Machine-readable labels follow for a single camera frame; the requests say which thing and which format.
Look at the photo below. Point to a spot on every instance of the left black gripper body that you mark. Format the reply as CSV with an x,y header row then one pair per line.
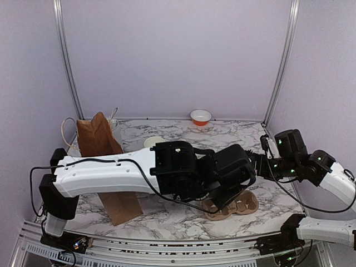
x,y
214,195

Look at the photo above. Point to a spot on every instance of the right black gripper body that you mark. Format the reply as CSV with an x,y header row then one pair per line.
x,y
273,172

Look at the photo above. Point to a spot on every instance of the brown cardboard cup carrier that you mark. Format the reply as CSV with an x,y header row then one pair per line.
x,y
244,204

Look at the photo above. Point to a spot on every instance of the stack of white paper cups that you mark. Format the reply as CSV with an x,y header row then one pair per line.
x,y
152,141

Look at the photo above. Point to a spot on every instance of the brown paper bag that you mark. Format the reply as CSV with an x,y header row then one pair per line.
x,y
101,170

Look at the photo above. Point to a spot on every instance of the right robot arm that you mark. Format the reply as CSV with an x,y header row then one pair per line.
x,y
319,168

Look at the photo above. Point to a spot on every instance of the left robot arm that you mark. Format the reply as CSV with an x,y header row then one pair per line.
x,y
175,171

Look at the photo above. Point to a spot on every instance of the orange bowl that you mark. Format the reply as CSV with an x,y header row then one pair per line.
x,y
200,117

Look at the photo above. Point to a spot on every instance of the white canister with stirrers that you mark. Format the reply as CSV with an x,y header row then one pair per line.
x,y
116,131

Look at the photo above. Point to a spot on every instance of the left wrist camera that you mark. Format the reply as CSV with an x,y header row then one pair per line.
x,y
231,159

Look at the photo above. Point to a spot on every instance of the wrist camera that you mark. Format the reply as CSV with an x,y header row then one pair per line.
x,y
264,140
231,159

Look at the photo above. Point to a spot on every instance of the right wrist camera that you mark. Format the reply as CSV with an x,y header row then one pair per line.
x,y
264,140

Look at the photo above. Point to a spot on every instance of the right aluminium frame post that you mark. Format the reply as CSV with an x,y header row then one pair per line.
x,y
287,47

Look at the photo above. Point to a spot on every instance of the aluminium frame post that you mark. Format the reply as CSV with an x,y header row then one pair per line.
x,y
60,25
287,47

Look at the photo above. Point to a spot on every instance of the aluminium front rail base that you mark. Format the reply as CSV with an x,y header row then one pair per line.
x,y
108,251

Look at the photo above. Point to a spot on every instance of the left aluminium frame post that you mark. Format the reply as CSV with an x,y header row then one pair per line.
x,y
60,25

